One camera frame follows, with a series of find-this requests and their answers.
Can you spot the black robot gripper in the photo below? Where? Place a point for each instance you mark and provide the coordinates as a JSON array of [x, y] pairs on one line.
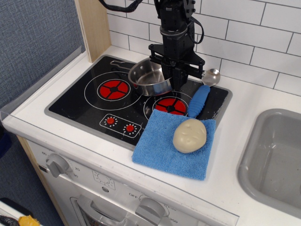
[[177, 59]]

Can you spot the small stainless steel pot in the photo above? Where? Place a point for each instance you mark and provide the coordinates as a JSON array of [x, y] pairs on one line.
[[150, 77]]

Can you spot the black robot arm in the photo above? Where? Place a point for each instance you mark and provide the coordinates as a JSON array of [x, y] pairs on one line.
[[180, 33]]

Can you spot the beige toy potato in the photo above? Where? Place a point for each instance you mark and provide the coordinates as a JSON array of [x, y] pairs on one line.
[[190, 136]]

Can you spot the blue microfiber cloth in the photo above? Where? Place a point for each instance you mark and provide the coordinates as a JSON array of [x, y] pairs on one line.
[[155, 148]]

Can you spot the black toy stovetop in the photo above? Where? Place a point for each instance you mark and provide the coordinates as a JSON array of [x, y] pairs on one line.
[[106, 103]]

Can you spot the grey plastic sink basin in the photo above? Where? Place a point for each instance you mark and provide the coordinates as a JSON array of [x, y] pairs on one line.
[[270, 168]]

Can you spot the grey right oven knob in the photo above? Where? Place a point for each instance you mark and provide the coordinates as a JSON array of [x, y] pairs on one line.
[[150, 210]]

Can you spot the grey oven knob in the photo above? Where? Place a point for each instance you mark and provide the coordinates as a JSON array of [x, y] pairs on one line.
[[56, 164], [150, 210]]

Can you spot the grey left oven knob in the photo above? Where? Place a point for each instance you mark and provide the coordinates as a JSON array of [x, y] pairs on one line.
[[56, 164]]

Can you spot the white toy oven front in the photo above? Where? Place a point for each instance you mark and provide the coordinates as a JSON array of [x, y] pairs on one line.
[[86, 197]]

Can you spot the yellow black object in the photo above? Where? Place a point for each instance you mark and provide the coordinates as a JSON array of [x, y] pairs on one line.
[[22, 221]]

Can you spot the blue handled metal spoon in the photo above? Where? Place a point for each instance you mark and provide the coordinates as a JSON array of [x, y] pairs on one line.
[[209, 79]]

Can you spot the light wooden post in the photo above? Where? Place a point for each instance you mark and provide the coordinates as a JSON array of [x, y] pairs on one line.
[[94, 26]]

